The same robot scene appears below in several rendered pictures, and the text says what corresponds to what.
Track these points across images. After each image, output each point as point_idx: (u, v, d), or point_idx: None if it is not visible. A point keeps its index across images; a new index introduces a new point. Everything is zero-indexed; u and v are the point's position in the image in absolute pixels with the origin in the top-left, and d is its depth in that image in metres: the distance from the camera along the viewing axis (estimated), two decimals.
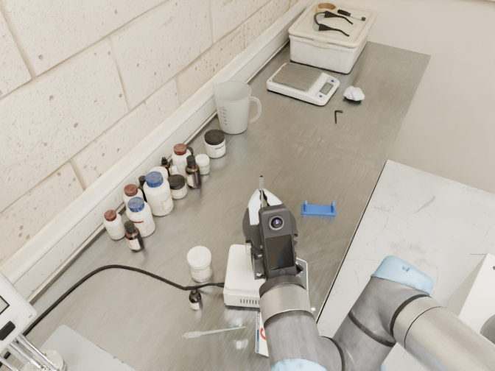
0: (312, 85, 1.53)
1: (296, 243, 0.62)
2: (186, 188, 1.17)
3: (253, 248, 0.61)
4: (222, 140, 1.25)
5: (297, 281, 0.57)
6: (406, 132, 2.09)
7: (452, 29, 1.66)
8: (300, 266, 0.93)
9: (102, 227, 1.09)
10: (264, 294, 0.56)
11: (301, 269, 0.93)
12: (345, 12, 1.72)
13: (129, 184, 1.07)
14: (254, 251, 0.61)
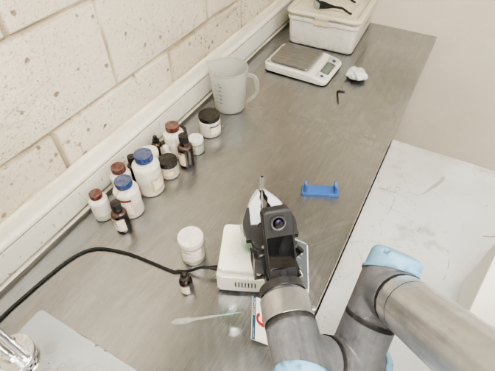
0: (313, 65, 1.46)
1: (297, 244, 0.62)
2: (178, 168, 1.10)
3: (254, 248, 0.61)
4: (216, 119, 1.18)
5: (298, 282, 0.57)
6: (409, 119, 2.02)
7: (460, 7, 1.58)
8: (300, 247, 0.86)
9: (88, 208, 1.02)
10: (266, 294, 0.56)
11: (301, 251, 0.86)
12: None
13: (116, 162, 1.00)
14: (255, 251, 0.61)
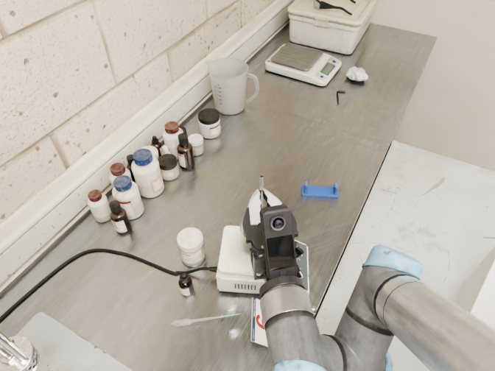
0: (313, 66, 1.45)
1: (297, 243, 0.62)
2: (178, 169, 1.09)
3: (254, 248, 0.61)
4: (216, 120, 1.17)
5: (298, 282, 0.57)
6: (409, 120, 2.02)
7: (460, 8, 1.58)
8: (300, 249, 0.86)
9: (88, 209, 1.01)
10: (265, 294, 0.56)
11: (301, 252, 0.85)
12: None
13: (116, 163, 0.99)
14: (255, 251, 0.61)
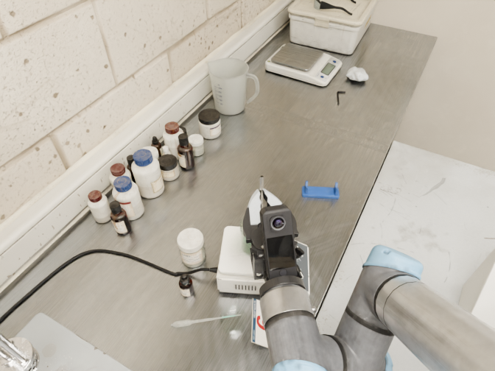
0: (314, 66, 1.45)
1: (297, 243, 0.62)
2: (178, 170, 1.09)
3: (254, 248, 0.61)
4: (216, 120, 1.17)
5: (298, 281, 0.57)
6: (409, 120, 2.01)
7: (460, 8, 1.58)
8: (300, 249, 0.86)
9: (88, 210, 1.01)
10: (265, 294, 0.56)
11: (302, 253, 0.85)
12: None
13: (116, 163, 0.99)
14: (255, 251, 0.61)
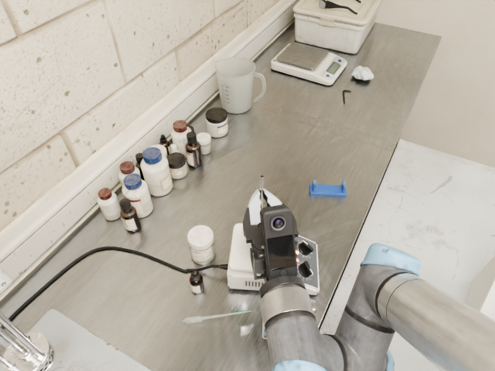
0: (319, 65, 1.46)
1: (297, 243, 0.62)
2: (186, 168, 1.10)
3: (254, 248, 0.61)
4: (224, 118, 1.18)
5: (298, 281, 0.57)
6: (413, 119, 2.02)
7: (465, 7, 1.59)
8: (309, 246, 0.86)
9: (97, 207, 1.02)
10: (266, 294, 0.56)
11: (311, 250, 0.86)
12: None
13: (125, 161, 1.00)
14: (255, 251, 0.61)
